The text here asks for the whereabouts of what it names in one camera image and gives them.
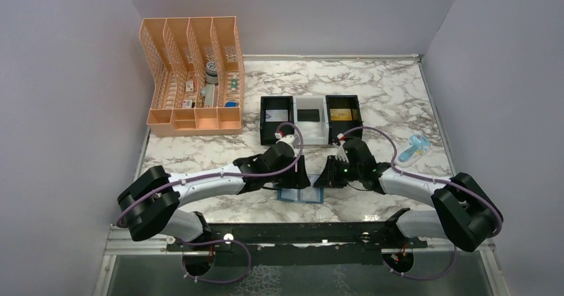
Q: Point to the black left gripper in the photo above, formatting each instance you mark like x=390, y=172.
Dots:
x=297, y=179

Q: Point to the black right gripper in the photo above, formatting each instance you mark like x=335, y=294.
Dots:
x=328, y=177

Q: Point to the blue card holder wallet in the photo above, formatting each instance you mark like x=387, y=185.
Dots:
x=309, y=195

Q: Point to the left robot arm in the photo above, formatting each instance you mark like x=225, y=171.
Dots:
x=151, y=204

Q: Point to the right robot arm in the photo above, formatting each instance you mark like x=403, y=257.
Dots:
x=459, y=209

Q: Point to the silver card in left tray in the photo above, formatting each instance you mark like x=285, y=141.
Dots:
x=276, y=115

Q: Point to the white middle card tray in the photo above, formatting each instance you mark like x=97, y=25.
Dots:
x=314, y=133

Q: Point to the black left card tray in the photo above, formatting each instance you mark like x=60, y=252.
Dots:
x=267, y=130

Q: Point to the black card in middle tray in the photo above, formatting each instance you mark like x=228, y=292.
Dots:
x=308, y=115

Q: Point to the gold card in right tray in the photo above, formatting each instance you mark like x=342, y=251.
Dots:
x=343, y=114

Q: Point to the light blue tape dispenser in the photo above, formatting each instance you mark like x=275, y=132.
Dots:
x=417, y=146

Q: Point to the green white small bottle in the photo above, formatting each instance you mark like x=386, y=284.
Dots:
x=234, y=84

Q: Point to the round tin in organizer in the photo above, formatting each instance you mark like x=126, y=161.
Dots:
x=211, y=75

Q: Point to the white red labelled box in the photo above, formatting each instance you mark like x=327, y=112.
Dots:
x=187, y=103

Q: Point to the orange plastic desk organizer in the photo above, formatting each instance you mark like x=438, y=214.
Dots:
x=177, y=50

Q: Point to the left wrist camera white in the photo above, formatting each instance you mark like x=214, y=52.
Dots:
x=289, y=139

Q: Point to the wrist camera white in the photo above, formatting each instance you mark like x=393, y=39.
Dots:
x=341, y=154
x=289, y=139

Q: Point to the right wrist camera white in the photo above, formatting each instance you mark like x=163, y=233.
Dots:
x=341, y=154

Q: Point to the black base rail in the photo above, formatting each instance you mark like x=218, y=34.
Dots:
x=381, y=235

